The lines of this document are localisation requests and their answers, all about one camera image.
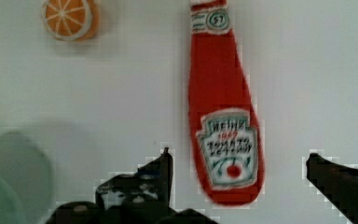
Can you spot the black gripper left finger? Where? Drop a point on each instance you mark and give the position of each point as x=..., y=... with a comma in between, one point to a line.
x=139, y=198

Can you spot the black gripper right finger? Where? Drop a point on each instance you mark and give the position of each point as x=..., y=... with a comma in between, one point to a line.
x=338, y=183

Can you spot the red ketchup bottle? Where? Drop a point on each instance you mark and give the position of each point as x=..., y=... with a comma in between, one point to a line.
x=224, y=130

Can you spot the green cup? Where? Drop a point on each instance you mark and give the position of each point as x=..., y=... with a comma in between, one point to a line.
x=27, y=170

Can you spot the orange slice toy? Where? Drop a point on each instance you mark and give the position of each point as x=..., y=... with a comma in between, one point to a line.
x=71, y=20

